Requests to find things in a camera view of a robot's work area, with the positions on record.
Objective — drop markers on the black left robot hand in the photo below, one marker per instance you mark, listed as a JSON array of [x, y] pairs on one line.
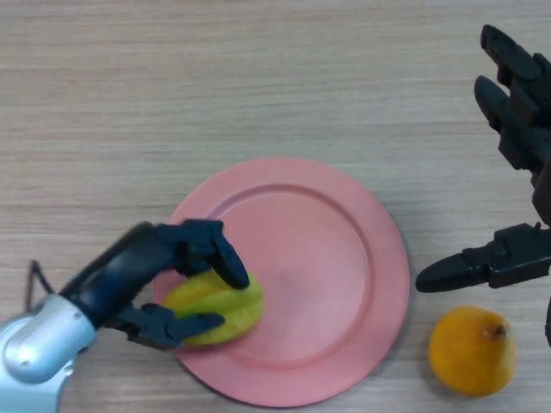
[[125, 262]]

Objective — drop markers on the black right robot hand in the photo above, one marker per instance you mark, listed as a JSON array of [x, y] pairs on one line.
[[525, 129]]

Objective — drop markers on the yellow green starfruit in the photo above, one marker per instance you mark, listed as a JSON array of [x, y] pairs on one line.
[[232, 310]]

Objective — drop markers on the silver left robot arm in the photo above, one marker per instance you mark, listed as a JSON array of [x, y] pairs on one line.
[[39, 344]]

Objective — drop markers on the pink round plate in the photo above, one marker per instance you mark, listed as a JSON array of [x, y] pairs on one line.
[[318, 266]]

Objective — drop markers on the orange yellow pear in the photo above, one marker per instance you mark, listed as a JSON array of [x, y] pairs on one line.
[[471, 348]]

